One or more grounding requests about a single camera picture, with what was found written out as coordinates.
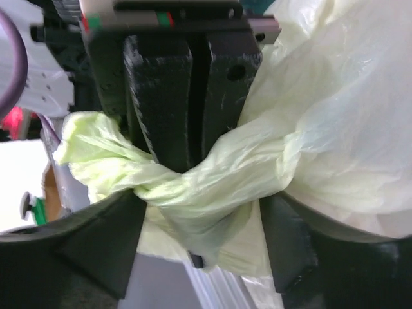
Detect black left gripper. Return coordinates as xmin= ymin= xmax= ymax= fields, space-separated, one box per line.
xmin=53 ymin=1 xmax=281 ymax=173

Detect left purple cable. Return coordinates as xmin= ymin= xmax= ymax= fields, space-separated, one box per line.
xmin=0 ymin=6 xmax=62 ymax=145

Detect light green plastic bag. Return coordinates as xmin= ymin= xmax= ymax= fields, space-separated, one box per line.
xmin=55 ymin=1 xmax=411 ymax=276

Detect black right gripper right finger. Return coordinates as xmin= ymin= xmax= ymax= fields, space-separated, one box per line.
xmin=259 ymin=192 xmax=411 ymax=308

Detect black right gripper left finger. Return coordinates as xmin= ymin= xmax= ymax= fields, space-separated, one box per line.
xmin=1 ymin=189 xmax=146 ymax=308

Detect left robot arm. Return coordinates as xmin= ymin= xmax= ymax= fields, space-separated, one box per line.
xmin=1 ymin=1 xmax=281 ymax=173

